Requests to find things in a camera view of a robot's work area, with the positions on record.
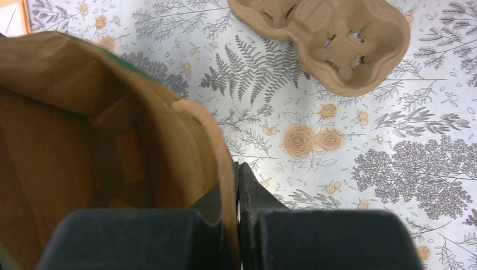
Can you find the floral table mat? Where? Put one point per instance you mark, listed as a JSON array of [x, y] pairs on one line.
[[408, 147]]

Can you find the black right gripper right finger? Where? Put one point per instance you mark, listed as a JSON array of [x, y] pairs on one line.
[[273, 236]]

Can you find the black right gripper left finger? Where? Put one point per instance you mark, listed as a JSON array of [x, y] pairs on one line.
[[136, 239]]

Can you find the green paper bag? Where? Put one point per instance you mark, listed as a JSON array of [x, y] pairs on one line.
[[81, 129]]

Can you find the cardboard cup carrier tray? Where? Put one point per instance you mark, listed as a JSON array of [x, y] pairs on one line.
[[348, 46]]

